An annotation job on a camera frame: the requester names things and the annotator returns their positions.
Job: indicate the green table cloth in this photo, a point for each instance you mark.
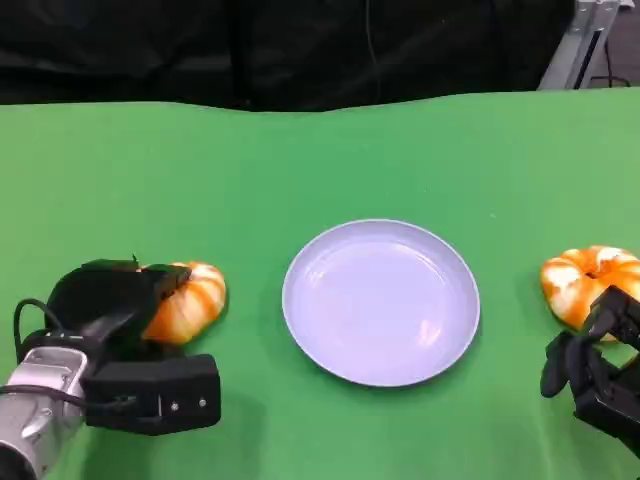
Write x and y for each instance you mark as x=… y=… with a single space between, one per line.
x=320 y=170

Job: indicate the aluminium frame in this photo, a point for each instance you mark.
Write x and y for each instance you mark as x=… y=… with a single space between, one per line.
x=575 y=45

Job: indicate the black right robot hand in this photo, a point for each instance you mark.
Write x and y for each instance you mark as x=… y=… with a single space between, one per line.
x=595 y=375

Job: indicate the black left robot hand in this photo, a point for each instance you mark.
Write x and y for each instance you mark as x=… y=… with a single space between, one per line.
x=100 y=300

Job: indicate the lilac plate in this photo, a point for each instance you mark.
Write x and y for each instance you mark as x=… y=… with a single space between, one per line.
x=380 y=302

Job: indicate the black backdrop curtain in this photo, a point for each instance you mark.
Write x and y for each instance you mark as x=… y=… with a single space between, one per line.
x=250 y=50

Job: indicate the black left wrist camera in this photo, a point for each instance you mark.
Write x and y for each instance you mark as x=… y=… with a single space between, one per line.
x=165 y=395

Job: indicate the orange white toy bread roll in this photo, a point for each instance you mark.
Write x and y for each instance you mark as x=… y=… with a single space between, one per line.
x=570 y=285
x=195 y=305

